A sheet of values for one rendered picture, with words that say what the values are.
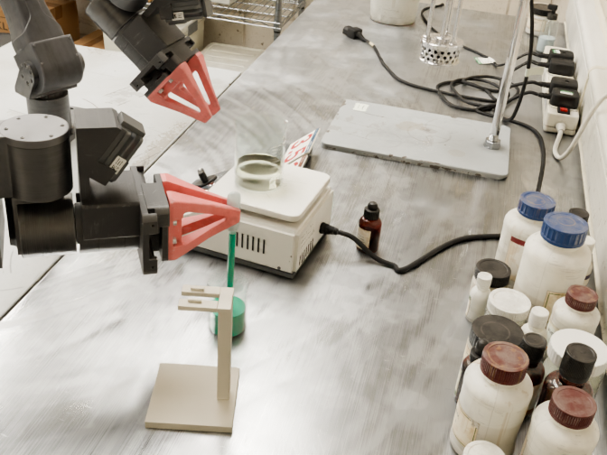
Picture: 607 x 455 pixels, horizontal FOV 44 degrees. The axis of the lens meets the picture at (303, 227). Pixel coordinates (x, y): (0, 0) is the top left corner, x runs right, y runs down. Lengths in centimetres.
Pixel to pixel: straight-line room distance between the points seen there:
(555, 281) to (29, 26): 78
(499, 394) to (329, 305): 27
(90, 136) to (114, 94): 74
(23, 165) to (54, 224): 6
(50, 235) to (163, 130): 59
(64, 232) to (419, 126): 77
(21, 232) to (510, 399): 45
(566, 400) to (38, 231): 47
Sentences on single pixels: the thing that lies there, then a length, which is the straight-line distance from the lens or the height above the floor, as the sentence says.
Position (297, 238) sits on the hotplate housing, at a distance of 87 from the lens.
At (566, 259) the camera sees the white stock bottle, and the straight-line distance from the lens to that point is 85.
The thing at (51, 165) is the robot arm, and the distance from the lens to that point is 67.
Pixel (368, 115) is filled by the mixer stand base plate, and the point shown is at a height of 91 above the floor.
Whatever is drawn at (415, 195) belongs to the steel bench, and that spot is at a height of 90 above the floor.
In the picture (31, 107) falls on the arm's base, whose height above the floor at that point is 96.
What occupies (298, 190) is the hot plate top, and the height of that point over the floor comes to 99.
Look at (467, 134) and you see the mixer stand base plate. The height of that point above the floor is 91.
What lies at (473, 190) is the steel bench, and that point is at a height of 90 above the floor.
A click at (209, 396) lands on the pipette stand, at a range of 75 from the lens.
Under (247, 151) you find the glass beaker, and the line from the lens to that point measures 88.
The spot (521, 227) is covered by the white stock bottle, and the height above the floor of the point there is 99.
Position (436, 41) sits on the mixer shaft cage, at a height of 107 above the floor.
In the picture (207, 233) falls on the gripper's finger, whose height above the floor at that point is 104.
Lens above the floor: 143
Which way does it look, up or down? 32 degrees down
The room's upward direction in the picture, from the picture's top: 5 degrees clockwise
